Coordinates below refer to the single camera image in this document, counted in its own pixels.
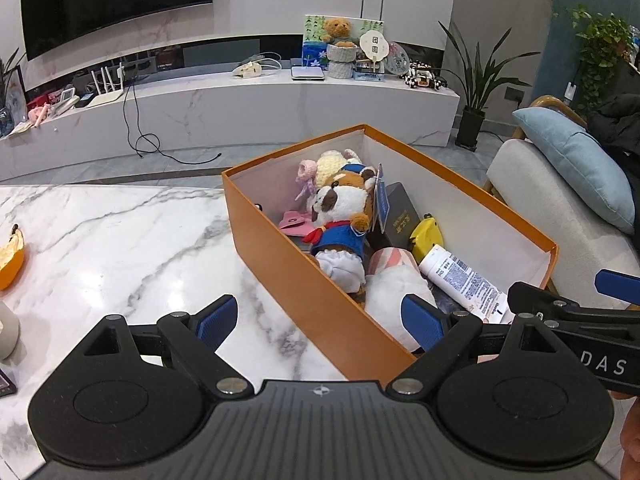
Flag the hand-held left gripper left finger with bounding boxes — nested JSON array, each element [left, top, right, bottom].
[[66, 295, 251, 397]]

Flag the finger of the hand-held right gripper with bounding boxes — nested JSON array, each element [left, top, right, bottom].
[[594, 269, 640, 310], [507, 281, 583, 322]]

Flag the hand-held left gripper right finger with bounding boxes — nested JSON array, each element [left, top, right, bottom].
[[385, 295, 568, 395]]

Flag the white plush pink striped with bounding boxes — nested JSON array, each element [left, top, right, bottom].
[[362, 247, 438, 351]]

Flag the white cream tube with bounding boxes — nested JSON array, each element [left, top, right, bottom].
[[417, 244, 516, 325]]

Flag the yellow tape measure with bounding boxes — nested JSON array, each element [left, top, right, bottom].
[[410, 215, 443, 261]]

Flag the orange cardboard box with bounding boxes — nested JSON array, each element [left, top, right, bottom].
[[221, 124, 558, 383]]

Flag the dark grey gift box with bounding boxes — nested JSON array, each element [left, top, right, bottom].
[[382, 181, 423, 251]]

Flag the pink card wallet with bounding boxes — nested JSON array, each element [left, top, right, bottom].
[[279, 210, 313, 236]]

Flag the brown white plush dog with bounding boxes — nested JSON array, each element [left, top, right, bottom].
[[305, 162, 391, 296]]

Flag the cream pink crochet doll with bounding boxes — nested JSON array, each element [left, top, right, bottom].
[[295, 149, 363, 202]]

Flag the person's right hand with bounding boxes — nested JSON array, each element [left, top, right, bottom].
[[611, 390, 640, 461]]

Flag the beige wooden armchair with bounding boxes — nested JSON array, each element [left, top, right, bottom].
[[485, 95, 640, 311]]

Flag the light blue cushion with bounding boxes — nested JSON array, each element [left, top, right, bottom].
[[511, 107, 637, 235]]

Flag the black jacket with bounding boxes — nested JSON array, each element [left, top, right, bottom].
[[586, 60, 640, 193]]

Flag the white marble tv console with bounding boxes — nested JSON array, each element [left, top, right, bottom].
[[0, 67, 461, 183]]

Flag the orange peel half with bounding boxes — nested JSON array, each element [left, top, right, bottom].
[[0, 224, 26, 292]]

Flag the tall potted plant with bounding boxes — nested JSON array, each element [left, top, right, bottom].
[[437, 20, 533, 153]]

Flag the hanging vine plant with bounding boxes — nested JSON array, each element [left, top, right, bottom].
[[510, 0, 640, 126]]

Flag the black white toy car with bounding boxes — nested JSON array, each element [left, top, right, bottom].
[[400, 62, 448, 92]]

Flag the white router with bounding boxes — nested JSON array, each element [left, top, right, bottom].
[[86, 65, 126, 108]]

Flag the white power strip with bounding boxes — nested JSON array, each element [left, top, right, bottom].
[[232, 52, 288, 80]]

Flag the grey laptop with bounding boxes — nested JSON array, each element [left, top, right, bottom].
[[290, 62, 327, 82]]

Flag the small white device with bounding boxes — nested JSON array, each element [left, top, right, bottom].
[[52, 87, 81, 116]]

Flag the patterned round fan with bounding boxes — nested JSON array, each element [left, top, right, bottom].
[[384, 42, 412, 75]]

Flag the pink toy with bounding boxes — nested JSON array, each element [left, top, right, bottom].
[[27, 102, 56, 128]]

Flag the white round paper fan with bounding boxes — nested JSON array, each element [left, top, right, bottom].
[[359, 30, 391, 68]]

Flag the green blue painting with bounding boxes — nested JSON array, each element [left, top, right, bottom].
[[301, 15, 385, 68]]

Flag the brown teddy bear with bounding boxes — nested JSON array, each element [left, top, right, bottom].
[[321, 17, 353, 46]]

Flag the black television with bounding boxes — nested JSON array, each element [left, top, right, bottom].
[[20, 0, 213, 63]]

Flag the black cable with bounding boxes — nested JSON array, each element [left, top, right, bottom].
[[123, 80, 221, 166]]

